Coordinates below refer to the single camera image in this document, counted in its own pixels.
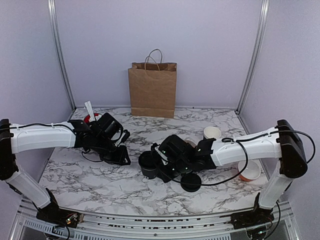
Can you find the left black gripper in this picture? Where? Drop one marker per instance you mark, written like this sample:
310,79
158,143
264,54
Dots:
119,159

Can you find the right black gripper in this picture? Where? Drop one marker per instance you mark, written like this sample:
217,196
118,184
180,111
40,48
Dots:
165,176

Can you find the black paper coffee cup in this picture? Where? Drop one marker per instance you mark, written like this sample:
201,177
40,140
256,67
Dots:
150,174

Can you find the black plastic cup lid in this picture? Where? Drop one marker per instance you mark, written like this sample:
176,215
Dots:
148,160

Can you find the brown paper bag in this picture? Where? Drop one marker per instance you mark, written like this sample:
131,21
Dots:
152,87

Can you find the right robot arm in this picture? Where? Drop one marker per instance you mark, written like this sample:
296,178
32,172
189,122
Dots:
174,157

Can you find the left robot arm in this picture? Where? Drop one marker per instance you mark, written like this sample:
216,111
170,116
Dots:
104,136

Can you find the cardboard cup carrier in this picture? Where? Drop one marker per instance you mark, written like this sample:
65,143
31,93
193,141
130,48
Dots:
191,142

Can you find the white sachet in holder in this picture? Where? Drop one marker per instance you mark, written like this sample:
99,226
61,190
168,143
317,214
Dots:
97,116

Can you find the red cylindrical holder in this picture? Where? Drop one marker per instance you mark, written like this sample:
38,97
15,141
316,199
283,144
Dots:
87,118

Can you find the orange white bowl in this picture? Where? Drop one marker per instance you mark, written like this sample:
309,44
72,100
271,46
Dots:
251,172

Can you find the front aluminium rail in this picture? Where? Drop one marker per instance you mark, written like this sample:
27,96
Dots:
103,226

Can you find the left aluminium frame post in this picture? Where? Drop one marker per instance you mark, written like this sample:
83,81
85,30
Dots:
59,53

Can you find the aluminium frame post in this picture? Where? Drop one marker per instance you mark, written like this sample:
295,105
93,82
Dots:
260,33
59,53

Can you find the right aluminium frame post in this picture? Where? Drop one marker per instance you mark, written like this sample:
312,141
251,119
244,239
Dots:
260,33

